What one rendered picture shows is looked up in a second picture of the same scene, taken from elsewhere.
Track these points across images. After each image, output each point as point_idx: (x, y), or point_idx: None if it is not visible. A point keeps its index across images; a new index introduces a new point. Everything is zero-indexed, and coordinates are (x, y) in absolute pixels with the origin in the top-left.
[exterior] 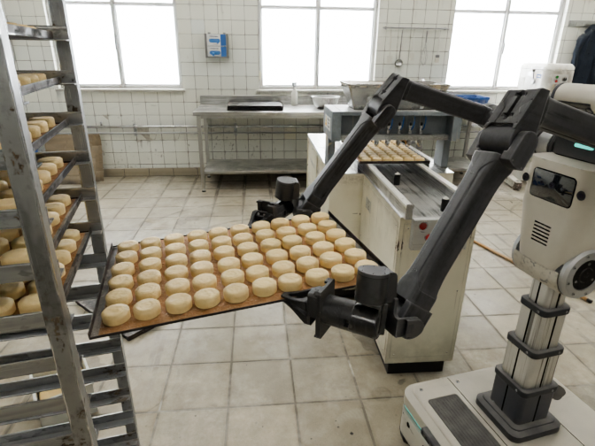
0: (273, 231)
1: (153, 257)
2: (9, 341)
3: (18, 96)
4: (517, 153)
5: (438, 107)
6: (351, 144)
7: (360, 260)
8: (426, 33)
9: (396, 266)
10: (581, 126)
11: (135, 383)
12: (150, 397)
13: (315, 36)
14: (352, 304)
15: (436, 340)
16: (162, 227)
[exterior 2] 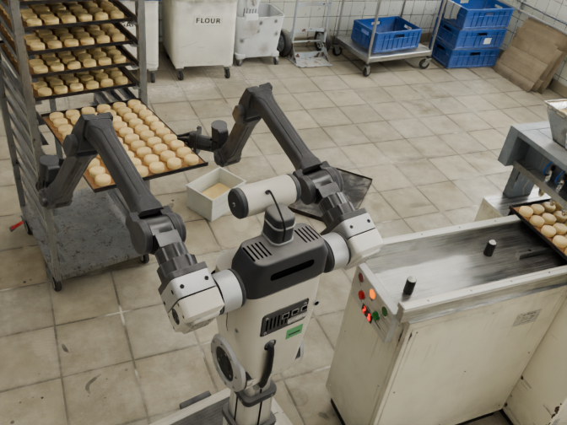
0: (156, 142)
1: (119, 112)
2: (258, 155)
3: (14, 6)
4: (64, 143)
5: (273, 134)
6: (234, 124)
7: (108, 174)
8: None
9: (348, 300)
10: (108, 164)
11: (243, 229)
12: (232, 242)
13: None
14: None
15: (355, 415)
16: (479, 167)
